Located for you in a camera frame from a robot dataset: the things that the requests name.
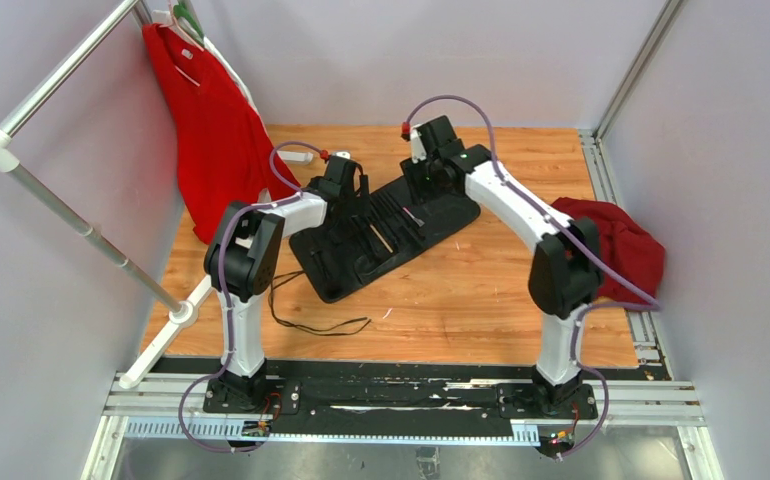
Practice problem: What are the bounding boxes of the pink handled makeup brush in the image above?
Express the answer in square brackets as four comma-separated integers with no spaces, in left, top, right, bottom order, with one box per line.
[402,207,425,230]

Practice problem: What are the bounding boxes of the aluminium frame post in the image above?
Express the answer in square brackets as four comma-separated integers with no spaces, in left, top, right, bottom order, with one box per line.
[593,0,686,142]

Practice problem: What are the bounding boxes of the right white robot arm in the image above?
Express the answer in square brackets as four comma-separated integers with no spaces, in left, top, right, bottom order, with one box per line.
[401,116,603,417]

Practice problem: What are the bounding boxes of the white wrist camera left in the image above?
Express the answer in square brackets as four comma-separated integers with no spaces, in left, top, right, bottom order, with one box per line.
[320,150,352,162]

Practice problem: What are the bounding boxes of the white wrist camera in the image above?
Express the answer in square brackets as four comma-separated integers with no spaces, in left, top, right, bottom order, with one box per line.
[400,121,426,164]
[320,150,352,162]

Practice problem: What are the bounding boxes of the red hanging shirt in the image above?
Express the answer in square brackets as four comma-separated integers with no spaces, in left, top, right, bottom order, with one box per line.
[142,24,299,244]

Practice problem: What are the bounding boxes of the metal clothes rack pole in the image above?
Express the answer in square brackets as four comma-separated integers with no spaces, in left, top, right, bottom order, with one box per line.
[0,1,182,390]

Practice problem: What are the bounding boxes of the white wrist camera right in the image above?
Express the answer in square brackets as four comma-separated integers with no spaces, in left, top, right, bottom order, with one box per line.
[400,121,426,164]

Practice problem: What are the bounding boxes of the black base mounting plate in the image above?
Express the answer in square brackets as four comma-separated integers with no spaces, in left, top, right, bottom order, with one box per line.
[203,360,600,439]

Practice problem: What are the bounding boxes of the green white hangers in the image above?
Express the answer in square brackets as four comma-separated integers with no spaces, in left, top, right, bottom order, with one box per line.
[150,1,205,50]

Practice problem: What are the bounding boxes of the black tie cord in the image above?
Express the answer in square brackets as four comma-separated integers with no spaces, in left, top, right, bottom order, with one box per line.
[267,270,373,337]

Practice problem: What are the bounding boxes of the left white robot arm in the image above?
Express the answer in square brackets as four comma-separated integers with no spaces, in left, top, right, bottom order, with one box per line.
[204,152,369,413]

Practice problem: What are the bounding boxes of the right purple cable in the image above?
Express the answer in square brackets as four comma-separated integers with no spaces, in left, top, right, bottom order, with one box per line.
[400,94,662,458]

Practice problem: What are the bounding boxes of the dark red crumpled cloth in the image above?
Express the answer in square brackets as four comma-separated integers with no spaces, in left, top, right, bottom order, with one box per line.
[551,197,666,298]

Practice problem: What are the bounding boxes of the black makeup brush roll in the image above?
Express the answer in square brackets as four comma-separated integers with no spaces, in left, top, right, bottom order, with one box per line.
[289,177,480,303]

